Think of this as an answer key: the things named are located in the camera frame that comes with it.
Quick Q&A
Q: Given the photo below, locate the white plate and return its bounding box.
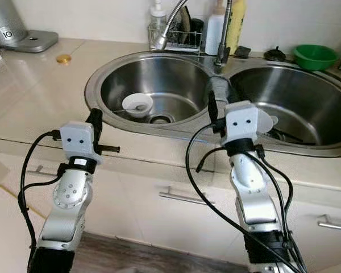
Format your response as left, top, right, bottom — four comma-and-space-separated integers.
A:
257, 111, 278, 136

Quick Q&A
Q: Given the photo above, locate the chrome kitchen faucet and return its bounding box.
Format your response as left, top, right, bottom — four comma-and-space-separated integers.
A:
153, 0, 234, 68

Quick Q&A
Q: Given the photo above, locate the small white bowl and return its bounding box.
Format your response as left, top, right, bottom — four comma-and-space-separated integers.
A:
122, 93, 153, 118

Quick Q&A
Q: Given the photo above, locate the black rectangular pad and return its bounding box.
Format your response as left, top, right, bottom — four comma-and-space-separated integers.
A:
234, 45, 252, 59

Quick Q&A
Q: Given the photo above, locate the black sink stopper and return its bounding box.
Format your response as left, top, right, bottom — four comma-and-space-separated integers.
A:
263, 46, 286, 62

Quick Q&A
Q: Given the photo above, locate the white plastic bottle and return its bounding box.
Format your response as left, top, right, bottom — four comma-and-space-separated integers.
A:
205, 0, 227, 56

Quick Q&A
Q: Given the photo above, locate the yellow plastic bottle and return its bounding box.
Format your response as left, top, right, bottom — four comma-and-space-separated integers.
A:
226, 0, 247, 55

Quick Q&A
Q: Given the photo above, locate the stainless steel double sink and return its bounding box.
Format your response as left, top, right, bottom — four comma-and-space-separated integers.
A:
84, 51, 341, 158

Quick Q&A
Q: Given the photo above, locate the green plastic bowl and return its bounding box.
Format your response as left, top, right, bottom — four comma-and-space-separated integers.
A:
293, 44, 339, 71

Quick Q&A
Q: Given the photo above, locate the clear soap pump bottle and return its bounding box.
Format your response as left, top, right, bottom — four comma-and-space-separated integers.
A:
149, 0, 167, 35

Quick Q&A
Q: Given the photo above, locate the white cabinet door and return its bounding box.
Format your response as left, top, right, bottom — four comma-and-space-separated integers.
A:
287, 199, 341, 271
125, 171, 248, 268

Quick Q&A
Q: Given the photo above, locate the silver coffee machine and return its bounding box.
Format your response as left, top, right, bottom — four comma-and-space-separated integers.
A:
0, 0, 59, 53

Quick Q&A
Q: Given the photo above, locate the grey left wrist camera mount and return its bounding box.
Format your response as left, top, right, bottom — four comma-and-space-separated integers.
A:
60, 121, 103, 166

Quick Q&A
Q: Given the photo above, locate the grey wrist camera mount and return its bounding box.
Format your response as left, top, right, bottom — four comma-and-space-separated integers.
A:
60, 121, 103, 166
222, 101, 261, 147

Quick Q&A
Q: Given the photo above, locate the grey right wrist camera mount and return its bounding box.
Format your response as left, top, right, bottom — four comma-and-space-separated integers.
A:
222, 101, 261, 147

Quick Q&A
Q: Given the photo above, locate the metal wire sink rack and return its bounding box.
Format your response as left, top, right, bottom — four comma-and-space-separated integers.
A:
148, 22, 205, 55

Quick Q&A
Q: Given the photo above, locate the silver cabinet door handle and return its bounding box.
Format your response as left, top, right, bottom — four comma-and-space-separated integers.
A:
27, 164, 59, 176
158, 187, 217, 207
317, 215, 341, 232

